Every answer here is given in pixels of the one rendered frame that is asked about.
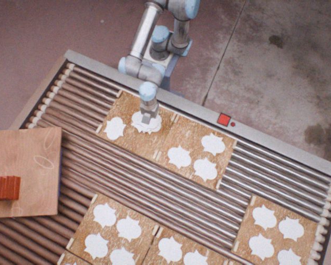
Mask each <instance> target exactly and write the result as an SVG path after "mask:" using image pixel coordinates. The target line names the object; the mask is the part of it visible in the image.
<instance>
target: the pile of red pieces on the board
mask: <svg viewBox="0 0 331 265"><path fill-rule="evenodd" d="M20 178H21V177H17V176H0V200H5V201H9V200H18V197H19V188H20Z"/></svg>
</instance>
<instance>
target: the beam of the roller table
mask: <svg viewBox="0 0 331 265"><path fill-rule="evenodd" d="M63 57H65V58H67V59H68V61H69V62H70V63H71V64H75V65H76V66H78V67H81V68H83V69H86V70H88V71H89V72H91V73H93V74H96V75H98V76H101V77H103V78H105V79H108V80H110V81H113V82H115V83H116V84H119V85H121V86H123V87H127V88H129V89H131V90H133V91H136V92H138V93H139V87H140V86H141V85H142V83H144V82H145V81H143V80H140V79H137V78H134V77H131V76H128V75H126V74H124V73H121V72H120V71H119V70H117V69H114V68H112V67H110V66H107V65H105V64H102V63H100V62H98V61H97V60H94V59H92V58H89V57H87V56H85V55H82V54H79V53H77V52H75V51H73V50H70V49H68V50H67V51H66V53H65V54H64V56H63ZM156 100H157V101H159V102H160V103H162V104H165V105H167V106H169V107H172V108H174V109H177V110H179V111H181V112H183V113H185V114H188V115H190V116H192V117H195V118H197V119H199V120H201V121H203V122H206V123H208V124H210V125H213V126H216V127H218V128H219V129H222V130H224V131H227V132H229V133H231V134H234V135H236V136H238V137H240V138H242V139H245V140H247V141H249V142H251V143H254V144H256V145H259V146H260V147H262V148H264V149H267V150H269V151H272V152H274V153H276V154H278V155H281V156H283V157H286V158H287V159H289V160H291V161H294V162H296V163H299V164H301V165H303V166H305V167H308V168H310V169H312V170H315V171H317V172H320V174H322V175H325V176H328V177H330V178H331V162H330V161H328V160H326V159H323V158H321V157H319V156H315V155H313V154H311V153H308V152H306V151H304V150H302V149H300V148H298V147H296V146H293V145H291V144H288V143H286V142H284V141H281V140H279V139H276V138H274V137H273V136H270V135H268V134H265V133H263V132H261V131H258V130H256V129H254V128H252V127H250V126H248V125H245V124H242V123H240V122H238V121H236V120H233V119H231V120H230V122H229V124H228V127H225V126H222V125H219V124H217V123H216V122H217V120H218V117H219V115H220V114H219V113H217V112H214V111H212V110H210V109H208V108H206V107H203V106H201V105H198V104H196V103H193V102H192V101H190V100H188V99H185V98H182V97H180V96H177V95H175V94H173V93H171V92H169V91H166V90H164V89H162V88H159V89H158V92H157V94H156ZM231 122H234V123H235V126H234V127H232V126H231V125H230V123H231Z"/></svg>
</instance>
